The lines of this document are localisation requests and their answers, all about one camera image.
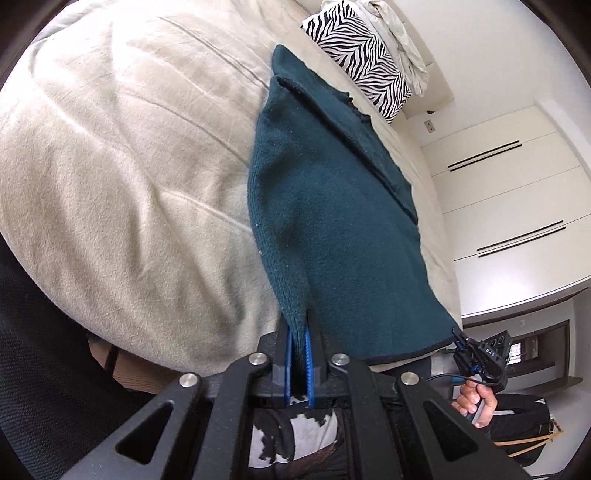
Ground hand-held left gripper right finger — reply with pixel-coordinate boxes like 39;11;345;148
301;318;533;480

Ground zebra print pillow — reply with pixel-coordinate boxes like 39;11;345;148
301;0;413;125

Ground bed with beige cover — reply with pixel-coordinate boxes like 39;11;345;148
0;0;463;395

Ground dark green knit sweater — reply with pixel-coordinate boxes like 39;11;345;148
247;44;462;365

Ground black cable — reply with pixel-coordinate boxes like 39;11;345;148
422;372;492;387

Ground person's right hand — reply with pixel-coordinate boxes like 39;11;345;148
451;376;498;428

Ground black bag with tan straps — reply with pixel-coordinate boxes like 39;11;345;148
485;394;563;470

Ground crumpled white duvet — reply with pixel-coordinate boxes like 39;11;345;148
355;0;431;97

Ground black and white cowhide rug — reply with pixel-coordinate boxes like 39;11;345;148
252;406;345;468

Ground black mesh chair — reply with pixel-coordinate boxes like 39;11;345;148
0;240;139;480

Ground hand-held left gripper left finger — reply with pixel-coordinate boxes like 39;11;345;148
60;318;297;480

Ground white wardrobe with black handles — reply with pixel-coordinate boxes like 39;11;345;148
419;99;591;325

